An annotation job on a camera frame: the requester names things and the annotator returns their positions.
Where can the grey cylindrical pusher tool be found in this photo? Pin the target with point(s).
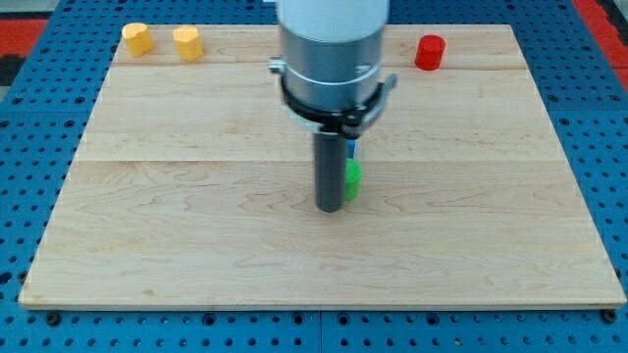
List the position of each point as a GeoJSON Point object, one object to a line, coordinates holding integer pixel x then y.
{"type": "Point", "coordinates": [330, 152]}

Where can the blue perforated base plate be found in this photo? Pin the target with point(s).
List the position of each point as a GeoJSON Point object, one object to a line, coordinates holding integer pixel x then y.
{"type": "Point", "coordinates": [47, 107]}

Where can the green block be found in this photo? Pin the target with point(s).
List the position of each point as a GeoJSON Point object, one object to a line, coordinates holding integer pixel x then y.
{"type": "Point", "coordinates": [353, 175]}

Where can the yellow block left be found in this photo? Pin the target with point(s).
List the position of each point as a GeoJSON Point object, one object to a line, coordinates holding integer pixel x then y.
{"type": "Point", "coordinates": [137, 38]}

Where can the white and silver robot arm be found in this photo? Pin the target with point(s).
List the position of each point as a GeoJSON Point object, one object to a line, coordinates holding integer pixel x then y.
{"type": "Point", "coordinates": [329, 67]}

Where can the wooden board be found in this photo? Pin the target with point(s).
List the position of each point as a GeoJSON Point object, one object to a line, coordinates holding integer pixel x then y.
{"type": "Point", "coordinates": [192, 190]}

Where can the blue block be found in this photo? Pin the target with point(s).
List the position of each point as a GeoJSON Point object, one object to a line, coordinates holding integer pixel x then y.
{"type": "Point", "coordinates": [350, 148]}

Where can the yellow heart block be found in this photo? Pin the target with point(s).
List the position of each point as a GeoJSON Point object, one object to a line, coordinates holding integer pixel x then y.
{"type": "Point", "coordinates": [188, 42]}

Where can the red block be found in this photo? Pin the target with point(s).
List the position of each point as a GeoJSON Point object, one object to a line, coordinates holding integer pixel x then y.
{"type": "Point", "coordinates": [429, 52]}

